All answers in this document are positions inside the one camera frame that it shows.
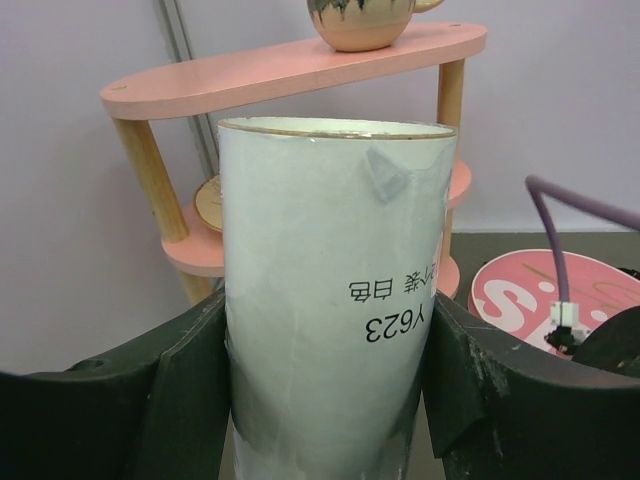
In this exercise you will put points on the cream floral plate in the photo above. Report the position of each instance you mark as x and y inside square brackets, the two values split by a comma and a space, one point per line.
[207, 203]

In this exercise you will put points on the beige ceramic mug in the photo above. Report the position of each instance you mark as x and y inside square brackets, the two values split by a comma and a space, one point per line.
[360, 26]

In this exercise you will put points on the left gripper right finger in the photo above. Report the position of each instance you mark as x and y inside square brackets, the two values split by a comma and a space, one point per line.
[500, 408]

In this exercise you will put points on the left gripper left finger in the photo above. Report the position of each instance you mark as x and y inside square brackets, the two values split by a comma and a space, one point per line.
[155, 407]

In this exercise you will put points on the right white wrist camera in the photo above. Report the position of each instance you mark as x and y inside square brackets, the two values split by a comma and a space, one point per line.
[567, 333]

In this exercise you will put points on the white shuttlecock tube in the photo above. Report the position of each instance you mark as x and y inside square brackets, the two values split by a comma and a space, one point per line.
[332, 231]

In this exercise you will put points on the pink three-tier wooden shelf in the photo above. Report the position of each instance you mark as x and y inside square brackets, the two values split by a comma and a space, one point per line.
[212, 84]

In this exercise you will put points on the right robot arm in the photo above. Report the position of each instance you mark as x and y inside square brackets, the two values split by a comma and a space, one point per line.
[614, 345]

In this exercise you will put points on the pink sport racket bag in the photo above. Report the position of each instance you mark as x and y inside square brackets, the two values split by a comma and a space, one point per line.
[514, 292]

